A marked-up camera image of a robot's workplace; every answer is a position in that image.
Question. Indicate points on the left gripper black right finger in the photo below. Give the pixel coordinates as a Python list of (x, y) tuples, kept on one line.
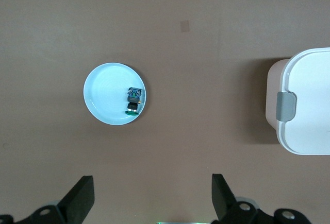
[(223, 198)]

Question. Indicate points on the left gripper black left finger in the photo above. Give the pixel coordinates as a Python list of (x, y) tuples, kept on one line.
[(77, 198)]

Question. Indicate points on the white lidded box grey latches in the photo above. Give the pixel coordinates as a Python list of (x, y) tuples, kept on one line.
[(309, 92)]

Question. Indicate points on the light blue round plate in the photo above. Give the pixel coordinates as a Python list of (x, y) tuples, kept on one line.
[(108, 92)]

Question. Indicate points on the green push-button switch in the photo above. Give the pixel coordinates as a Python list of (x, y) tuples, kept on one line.
[(134, 96)]

